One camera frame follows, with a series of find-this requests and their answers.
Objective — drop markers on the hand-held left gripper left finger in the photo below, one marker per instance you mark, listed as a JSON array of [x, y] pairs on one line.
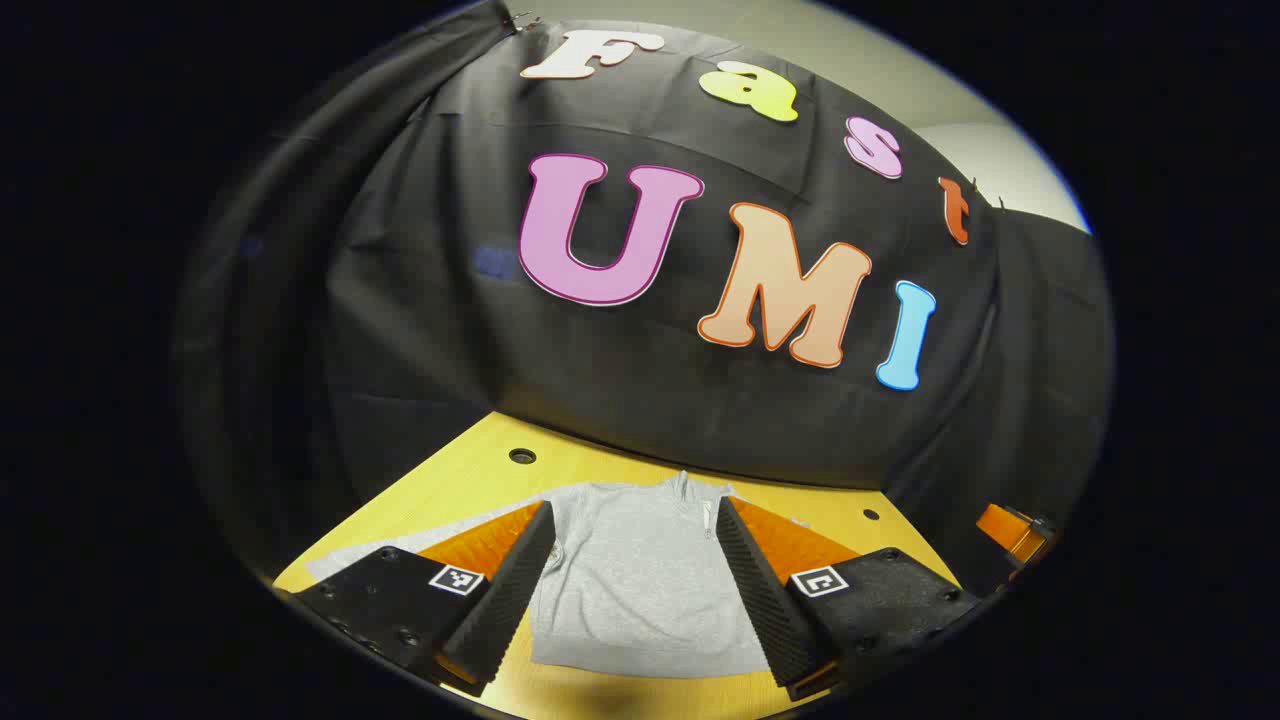
[[505, 600]]

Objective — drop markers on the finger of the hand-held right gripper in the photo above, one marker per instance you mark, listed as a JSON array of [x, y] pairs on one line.
[[1005, 528]]

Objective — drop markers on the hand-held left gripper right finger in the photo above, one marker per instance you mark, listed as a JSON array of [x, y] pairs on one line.
[[770, 600]]

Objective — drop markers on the grey zip-neck sweatshirt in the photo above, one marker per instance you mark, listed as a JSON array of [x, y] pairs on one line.
[[630, 585]]

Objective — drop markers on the black backdrop cloth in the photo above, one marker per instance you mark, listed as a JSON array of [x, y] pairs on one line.
[[450, 350]]

